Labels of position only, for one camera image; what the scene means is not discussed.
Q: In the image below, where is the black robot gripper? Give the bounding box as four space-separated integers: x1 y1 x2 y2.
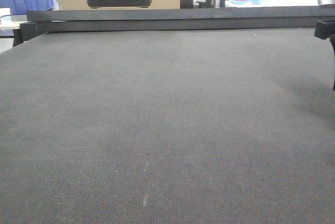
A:
314 20 335 91

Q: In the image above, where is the black conveyor side rail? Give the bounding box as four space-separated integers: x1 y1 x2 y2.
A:
20 6 334 41

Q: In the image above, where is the dark grey conveyor belt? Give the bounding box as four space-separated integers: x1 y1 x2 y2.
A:
1 28 334 223

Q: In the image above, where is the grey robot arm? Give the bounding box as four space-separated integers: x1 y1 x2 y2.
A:
315 0 334 50

